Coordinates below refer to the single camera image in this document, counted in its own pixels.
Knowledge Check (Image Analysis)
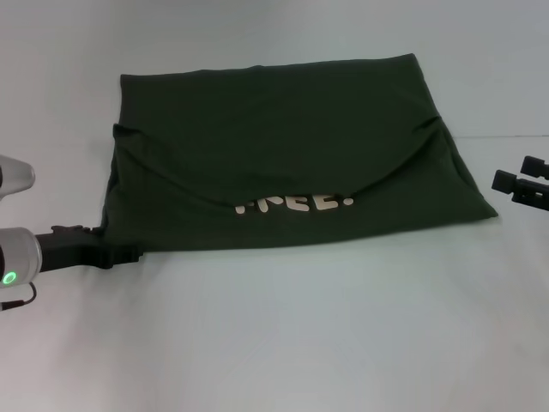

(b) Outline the dark green shirt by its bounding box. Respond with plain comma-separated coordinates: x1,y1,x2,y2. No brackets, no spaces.
97,52,501,257

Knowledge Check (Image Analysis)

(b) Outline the left gripper cable with connector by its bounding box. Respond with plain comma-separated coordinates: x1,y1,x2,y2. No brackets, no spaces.
0,282,40,312

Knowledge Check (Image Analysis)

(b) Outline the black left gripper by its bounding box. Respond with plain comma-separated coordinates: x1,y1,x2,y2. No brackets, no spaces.
36,224,143,275

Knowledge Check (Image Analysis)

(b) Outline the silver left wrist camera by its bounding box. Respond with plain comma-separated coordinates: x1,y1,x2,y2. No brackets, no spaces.
0,154,37,203

